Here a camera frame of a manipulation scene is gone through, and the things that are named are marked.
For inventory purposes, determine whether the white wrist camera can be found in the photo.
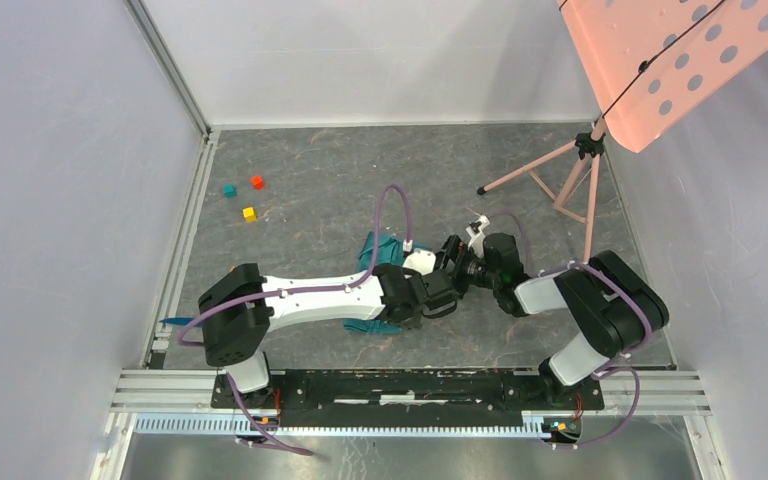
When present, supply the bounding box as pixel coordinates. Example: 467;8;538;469
401;240;436;276
466;215;490;244

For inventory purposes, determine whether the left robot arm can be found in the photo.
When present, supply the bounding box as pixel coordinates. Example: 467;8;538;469
195;263;460;408

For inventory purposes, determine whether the pink perforated panel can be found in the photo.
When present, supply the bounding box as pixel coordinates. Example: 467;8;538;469
558;0;768;153

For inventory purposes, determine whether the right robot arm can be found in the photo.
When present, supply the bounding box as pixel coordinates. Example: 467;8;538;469
435;233;670;408

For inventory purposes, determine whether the pink tripod stand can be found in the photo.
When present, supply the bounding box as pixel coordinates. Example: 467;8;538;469
476;114;608;260

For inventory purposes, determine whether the yellow cube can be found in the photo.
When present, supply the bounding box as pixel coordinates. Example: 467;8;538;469
242;207;257;222

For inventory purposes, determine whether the orange cube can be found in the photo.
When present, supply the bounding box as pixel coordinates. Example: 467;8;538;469
250;176;265;190

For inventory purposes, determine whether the teal cloth napkin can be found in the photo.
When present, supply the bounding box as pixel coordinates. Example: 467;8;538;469
343;231;428;335

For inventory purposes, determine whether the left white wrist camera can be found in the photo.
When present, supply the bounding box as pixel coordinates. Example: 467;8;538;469
401;240;436;276

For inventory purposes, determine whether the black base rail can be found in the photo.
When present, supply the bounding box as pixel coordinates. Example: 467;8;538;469
241;368;605;428

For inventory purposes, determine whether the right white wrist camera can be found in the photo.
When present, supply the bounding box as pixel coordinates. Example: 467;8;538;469
466;215;490;244

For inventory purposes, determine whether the blue knife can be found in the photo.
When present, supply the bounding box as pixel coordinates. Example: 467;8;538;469
161;317;191;326

